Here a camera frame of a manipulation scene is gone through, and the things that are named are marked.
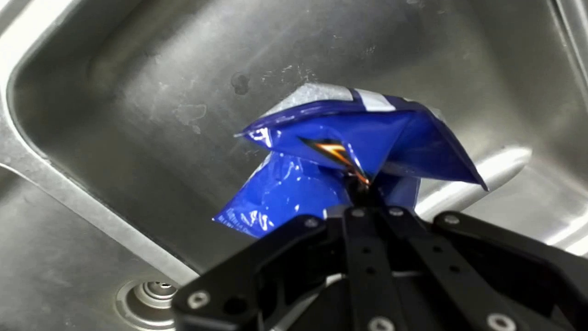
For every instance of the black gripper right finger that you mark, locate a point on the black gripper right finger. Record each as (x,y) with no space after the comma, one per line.
(494,279)

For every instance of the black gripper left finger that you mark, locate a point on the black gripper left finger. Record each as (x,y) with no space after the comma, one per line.
(309,275)

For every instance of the blue snack packet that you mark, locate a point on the blue snack packet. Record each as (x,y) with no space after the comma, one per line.
(327,143)

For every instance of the stainless steel double sink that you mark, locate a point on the stainless steel double sink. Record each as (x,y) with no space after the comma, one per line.
(119,130)

